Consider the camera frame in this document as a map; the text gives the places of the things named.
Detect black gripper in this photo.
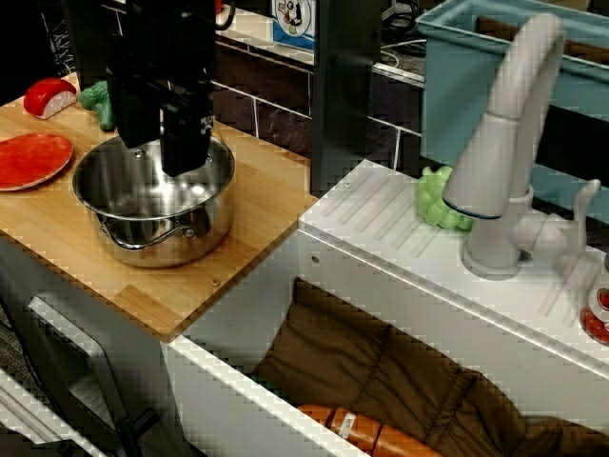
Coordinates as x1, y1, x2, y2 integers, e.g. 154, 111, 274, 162
105, 18, 216, 177

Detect stainless steel pot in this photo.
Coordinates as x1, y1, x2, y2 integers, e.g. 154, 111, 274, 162
71, 134, 237, 269

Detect green toy broccoli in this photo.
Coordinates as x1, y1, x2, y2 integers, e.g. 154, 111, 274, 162
78, 80, 117, 132

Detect red white toy sushi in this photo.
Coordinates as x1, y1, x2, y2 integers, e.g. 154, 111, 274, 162
23, 78, 78, 120

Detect wooden countertop board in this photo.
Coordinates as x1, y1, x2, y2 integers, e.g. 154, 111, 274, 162
0, 70, 319, 344

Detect red plate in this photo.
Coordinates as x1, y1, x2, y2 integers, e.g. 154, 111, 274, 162
0, 132, 75, 192

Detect blue white penguin sticker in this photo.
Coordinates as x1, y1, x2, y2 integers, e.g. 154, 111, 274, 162
271, 0, 316, 51

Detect grey toy oven door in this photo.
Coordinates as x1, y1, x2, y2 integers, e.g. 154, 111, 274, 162
0, 237, 168, 457

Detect white toy sink unit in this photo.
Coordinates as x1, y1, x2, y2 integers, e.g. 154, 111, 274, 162
164, 159, 609, 457

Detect green toy grapes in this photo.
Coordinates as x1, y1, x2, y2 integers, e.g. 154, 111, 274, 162
415, 165, 475, 233

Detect brown quilted cloth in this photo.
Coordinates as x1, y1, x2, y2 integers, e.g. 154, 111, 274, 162
251, 277, 609, 457

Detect blue plastic bin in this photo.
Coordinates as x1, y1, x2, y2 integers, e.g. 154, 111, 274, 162
416, 0, 609, 226

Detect black knob stand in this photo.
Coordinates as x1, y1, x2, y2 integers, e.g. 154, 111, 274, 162
115, 407, 162, 457

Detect grey toy faucet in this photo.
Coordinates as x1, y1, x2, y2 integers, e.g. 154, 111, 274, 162
442, 11, 567, 281

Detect orange toy sausage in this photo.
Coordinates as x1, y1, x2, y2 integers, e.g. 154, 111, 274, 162
294, 404, 444, 457

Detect red labelled can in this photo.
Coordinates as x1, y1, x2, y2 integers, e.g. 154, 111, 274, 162
579, 251, 609, 347

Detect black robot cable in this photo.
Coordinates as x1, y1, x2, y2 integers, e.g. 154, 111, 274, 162
214, 0, 238, 31

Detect silver oven door handle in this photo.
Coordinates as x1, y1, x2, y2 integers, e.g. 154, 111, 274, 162
27, 294, 116, 423

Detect white cable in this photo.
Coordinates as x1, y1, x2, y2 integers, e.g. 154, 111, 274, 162
380, 38, 428, 67

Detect black cable bundle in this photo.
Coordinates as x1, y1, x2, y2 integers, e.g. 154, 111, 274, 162
380, 0, 432, 32

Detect white rail bar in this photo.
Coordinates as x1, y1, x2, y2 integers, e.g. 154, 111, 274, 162
0, 367, 108, 457

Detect grey faucet lever handle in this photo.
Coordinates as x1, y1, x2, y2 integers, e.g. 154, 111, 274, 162
511, 178, 602, 263

